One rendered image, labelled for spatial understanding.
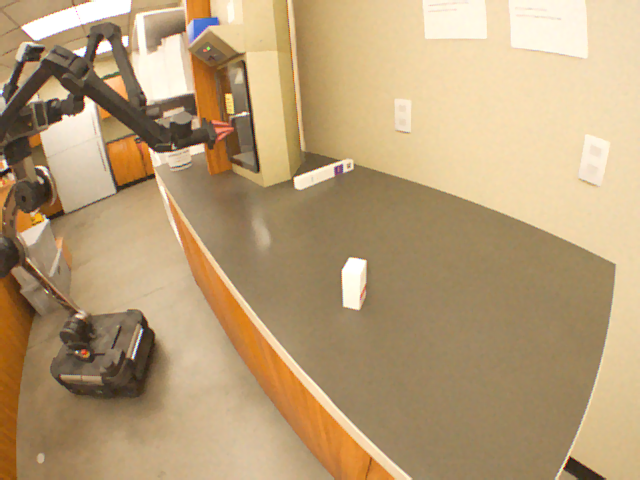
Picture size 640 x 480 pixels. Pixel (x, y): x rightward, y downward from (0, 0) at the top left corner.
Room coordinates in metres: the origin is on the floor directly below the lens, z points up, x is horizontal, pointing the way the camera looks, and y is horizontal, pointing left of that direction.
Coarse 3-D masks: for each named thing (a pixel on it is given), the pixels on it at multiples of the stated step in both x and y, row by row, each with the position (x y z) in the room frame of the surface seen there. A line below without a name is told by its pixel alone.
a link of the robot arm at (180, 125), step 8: (184, 112) 0.88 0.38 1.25; (176, 120) 0.84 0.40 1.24; (184, 120) 0.85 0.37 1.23; (168, 128) 0.92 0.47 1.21; (176, 128) 0.85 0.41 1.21; (184, 128) 0.85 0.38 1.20; (184, 136) 0.87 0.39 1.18; (160, 144) 0.85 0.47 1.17; (168, 144) 0.86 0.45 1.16; (160, 152) 0.86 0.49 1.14; (168, 152) 0.87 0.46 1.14
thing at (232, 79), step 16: (240, 64) 0.98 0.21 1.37; (224, 80) 1.13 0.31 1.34; (240, 80) 0.99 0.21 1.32; (224, 96) 1.15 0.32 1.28; (240, 96) 1.01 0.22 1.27; (224, 112) 1.17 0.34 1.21; (240, 112) 1.02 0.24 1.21; (240, 128) 1.04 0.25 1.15; (240, 144) 1.06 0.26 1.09; (240, 160) 1.09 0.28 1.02; (256, 160) 0.96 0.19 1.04
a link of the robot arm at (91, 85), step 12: (84, 72) 0.71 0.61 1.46; (72, 84) 0.63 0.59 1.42; (84, 84) 0.67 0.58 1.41; (96, 84) 0.70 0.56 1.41; (96, 96) 0.71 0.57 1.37; (108, 96) 0.72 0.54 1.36; (120, 96) 0.77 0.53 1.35; (108, 108) 0.74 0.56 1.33; (120, 108) 0.75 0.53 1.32; (132, 108) 0.79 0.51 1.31; (120, 120) 0.77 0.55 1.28; (132, 120) 0.79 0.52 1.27; (144, 120) 0.82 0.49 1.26; (144, 132) 0.82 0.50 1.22; (156, 132) 0.84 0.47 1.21; (168, 132) 0.90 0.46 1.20; (156, 144) 0.85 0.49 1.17
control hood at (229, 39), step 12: (240, 24) 0.96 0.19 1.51; (204, 36) 0.96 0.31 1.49; (216, 36) 0.92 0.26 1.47; (228, 36) 0.93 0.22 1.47; (240, 36) 0.95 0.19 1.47; (192, 48) 1.11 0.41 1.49; (216, 48) 1.00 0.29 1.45; (228, 48) 0.95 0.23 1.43; (240, 48) 0.95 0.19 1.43; (204, 60) 1.17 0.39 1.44
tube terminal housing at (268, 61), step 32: (224, 0) 1.08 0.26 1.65; (256, 0) 0.99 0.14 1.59; (256, 32) 0.98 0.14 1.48; (288, 32) 1.21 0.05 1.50; (224, 64) 1.14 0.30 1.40; (256, 64) 0.98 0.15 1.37; (288, 64) 1.16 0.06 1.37; (256, 96) 0.97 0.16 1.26; (288, 96) 1.11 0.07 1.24; (256, 128) 0.96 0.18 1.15; (288, 128) 1.07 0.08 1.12; (288, 160) 1.02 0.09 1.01
